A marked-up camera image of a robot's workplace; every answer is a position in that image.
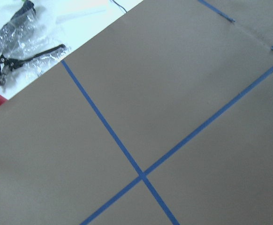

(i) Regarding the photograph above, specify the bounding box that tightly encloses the clear plastic bag with parts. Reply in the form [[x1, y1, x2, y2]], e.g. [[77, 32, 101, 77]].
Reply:
[[0, 0, 69, 87]]

